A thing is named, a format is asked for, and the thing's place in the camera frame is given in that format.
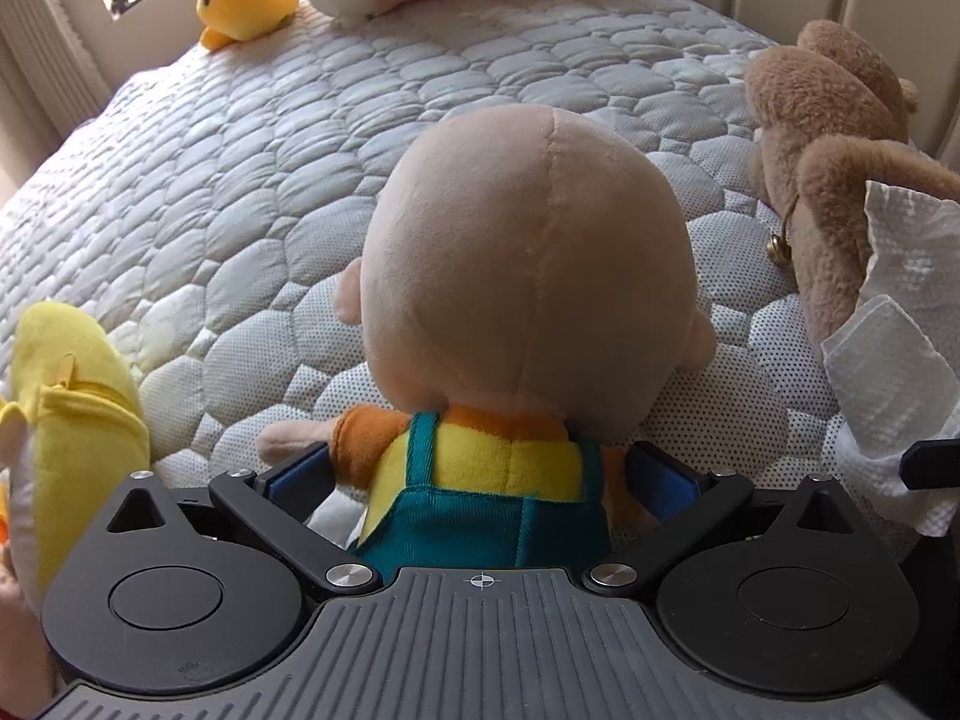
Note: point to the bald plush doll teal overalls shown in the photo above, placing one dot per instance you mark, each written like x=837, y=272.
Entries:
x=525, y=270

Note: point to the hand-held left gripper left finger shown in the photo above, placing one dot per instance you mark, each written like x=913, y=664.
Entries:
x=296, y=486

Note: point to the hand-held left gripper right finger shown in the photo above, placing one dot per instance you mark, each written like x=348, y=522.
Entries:
x=664, y=484

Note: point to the white paper towel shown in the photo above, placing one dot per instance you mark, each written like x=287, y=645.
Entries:
x=892, y=390

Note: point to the brown plush dog with bow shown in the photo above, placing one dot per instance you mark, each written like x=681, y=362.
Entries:
x=832, y=165

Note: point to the beige pleated curtain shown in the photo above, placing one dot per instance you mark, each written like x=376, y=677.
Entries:
x=45, y=37

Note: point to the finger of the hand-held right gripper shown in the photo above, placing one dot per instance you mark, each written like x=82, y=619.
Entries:
x=934, y=465

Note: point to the quilted grey mattress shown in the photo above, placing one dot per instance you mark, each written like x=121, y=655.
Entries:
x=262, y=165

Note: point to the yellow plush hat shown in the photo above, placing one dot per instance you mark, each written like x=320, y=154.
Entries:
x=67, y=420

